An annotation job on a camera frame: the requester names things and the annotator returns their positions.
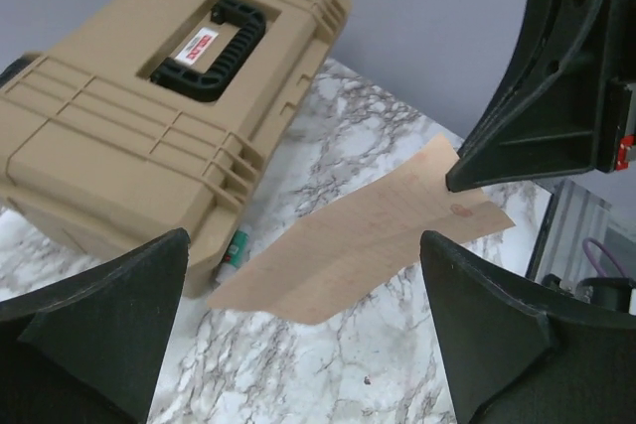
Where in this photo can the small green white tube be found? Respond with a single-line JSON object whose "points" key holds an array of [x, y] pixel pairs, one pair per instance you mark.
{"points": [[235, 253]]}

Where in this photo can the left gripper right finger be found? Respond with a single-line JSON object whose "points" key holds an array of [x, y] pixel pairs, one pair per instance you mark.
{"points": [[515, 351]]}

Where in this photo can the tan plastic tool case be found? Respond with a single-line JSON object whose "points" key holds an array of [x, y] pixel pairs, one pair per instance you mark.
{"points": [[158, 114]]}

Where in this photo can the aluminium frame rail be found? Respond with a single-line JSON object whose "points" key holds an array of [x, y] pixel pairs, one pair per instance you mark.
{"points": [[573, 214]]}

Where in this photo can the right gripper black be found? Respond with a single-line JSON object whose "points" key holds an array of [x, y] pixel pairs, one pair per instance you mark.
{"points": [[566, 104]]}

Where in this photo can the tan paper letter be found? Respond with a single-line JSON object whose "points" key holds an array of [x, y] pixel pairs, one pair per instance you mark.
{"points": [[330, 259]]}

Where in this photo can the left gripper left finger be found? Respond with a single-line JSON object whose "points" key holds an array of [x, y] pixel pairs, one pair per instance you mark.
{"points": [[89, 348]]}

